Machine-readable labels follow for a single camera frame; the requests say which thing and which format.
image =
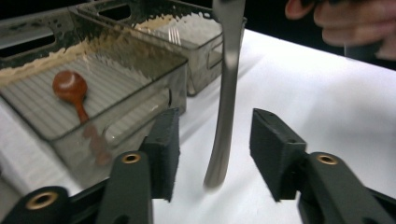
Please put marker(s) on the transparent grey plastic bin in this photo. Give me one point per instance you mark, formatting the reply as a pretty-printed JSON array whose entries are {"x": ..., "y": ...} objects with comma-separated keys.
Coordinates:
[
  {"x": 199, "y": 62},
  {"x": 124, "y": 81}
]

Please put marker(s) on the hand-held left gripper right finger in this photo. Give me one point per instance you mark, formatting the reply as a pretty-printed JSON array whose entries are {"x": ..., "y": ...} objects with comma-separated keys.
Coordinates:
[{"x": 277, "y": 155}]

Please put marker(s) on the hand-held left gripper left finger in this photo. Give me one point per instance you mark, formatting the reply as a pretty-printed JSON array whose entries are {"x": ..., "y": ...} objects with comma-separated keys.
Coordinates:
[{"x": 162, "y": 155}]

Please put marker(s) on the white table cover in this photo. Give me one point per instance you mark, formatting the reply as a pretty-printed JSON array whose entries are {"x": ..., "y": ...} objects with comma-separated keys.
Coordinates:
[{"x": 311, "y": 109}]

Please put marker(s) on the silver metal fork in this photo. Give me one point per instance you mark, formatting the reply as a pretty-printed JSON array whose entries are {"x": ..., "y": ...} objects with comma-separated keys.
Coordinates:
[{"x": 174, "y": 37}]

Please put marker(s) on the brown wooden spoon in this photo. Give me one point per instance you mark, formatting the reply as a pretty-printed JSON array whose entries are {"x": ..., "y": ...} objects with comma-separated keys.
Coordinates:
[{"x": 68, "y": 85}]

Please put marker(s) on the silver metal knife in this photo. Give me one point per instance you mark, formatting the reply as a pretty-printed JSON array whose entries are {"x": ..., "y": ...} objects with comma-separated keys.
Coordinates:
[{"x": 227, "y": 93}]

